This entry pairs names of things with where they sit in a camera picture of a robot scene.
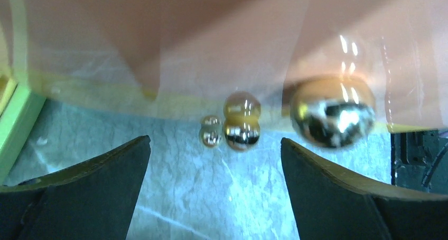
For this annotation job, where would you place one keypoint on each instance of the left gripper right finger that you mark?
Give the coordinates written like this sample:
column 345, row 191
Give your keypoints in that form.
column 332, row 202

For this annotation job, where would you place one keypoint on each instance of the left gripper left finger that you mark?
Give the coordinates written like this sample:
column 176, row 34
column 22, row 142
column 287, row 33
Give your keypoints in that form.
column 94, row 199

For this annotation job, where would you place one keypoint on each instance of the green plastic tray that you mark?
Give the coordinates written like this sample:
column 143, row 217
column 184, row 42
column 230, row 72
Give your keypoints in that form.
column 17, row 122

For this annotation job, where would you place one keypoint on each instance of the cream appliance with orange rim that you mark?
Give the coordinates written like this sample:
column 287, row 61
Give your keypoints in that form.
column 325, row 69

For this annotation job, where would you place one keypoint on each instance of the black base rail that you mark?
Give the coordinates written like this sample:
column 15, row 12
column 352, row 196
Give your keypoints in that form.
column 419, row 160

